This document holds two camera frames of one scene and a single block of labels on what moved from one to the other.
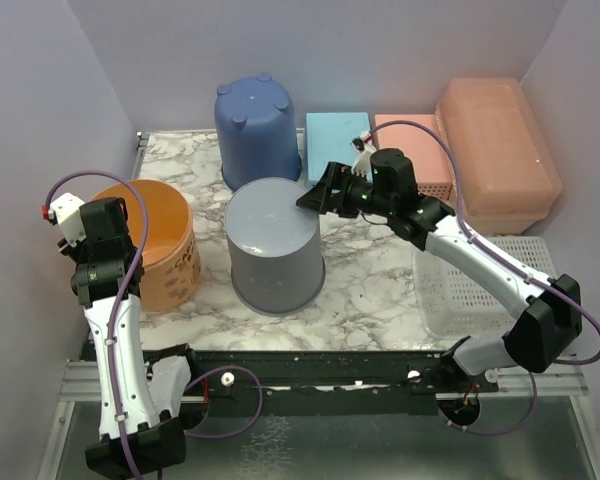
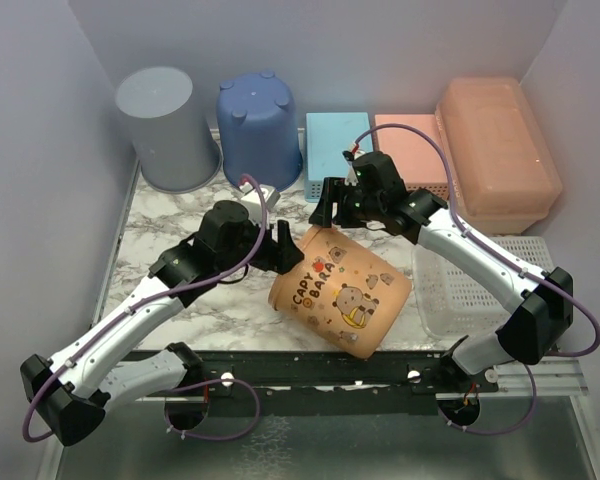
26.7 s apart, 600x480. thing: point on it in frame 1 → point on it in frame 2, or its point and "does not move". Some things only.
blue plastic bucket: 256,127 does not move
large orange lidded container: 508,175 does not move
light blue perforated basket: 329,139 does not move
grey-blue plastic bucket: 275,247 → 174,150
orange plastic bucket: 172,258 → 347,291
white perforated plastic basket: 458,300 does not move
